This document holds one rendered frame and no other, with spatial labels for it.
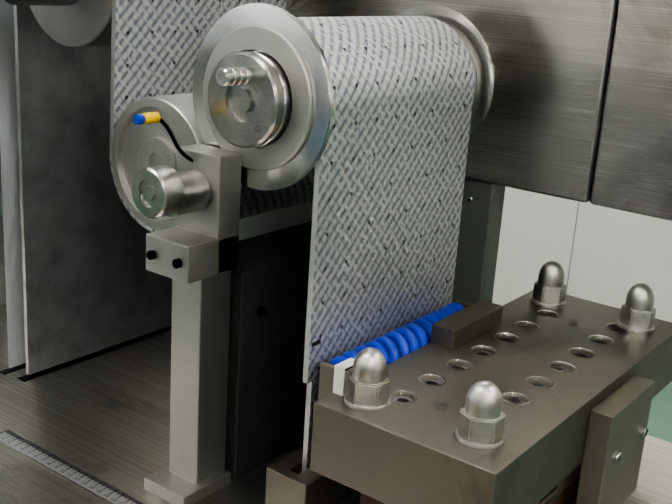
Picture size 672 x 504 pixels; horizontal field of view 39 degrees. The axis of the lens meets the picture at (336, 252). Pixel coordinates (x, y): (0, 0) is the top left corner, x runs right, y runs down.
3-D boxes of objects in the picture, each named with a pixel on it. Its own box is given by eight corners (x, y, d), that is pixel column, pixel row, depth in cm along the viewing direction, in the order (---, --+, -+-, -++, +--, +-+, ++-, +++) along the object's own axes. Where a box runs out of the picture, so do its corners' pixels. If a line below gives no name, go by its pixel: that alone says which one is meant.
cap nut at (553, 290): (524, 301, 101) (529, 260, 99) (539, 293, 103) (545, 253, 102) (556, 310, 98) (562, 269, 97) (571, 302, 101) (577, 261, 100)
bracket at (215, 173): (139, 492, 85) (141, 151, 76) (192, 465, 90) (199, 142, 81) (179, 513, 82) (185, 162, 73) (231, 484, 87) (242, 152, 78)
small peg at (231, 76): (212, 82, 73) (216, 65, 72) (238, 80, 75) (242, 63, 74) (225, 89, 72) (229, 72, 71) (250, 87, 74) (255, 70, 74)
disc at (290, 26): (189, 172, 83) (193, -4, 79) (193, 172, 83) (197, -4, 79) (324, 206, 75) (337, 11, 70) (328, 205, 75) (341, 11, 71)
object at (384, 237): (302, 382, 80) (315, 165, 75) (446, 313, 99) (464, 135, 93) (307, 383, 80) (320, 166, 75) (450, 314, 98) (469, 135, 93)
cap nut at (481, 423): (445, 437, 70) (451, 381, 69) (470, 420, 73) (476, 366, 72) (489, 454, 68) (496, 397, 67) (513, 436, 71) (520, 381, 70)
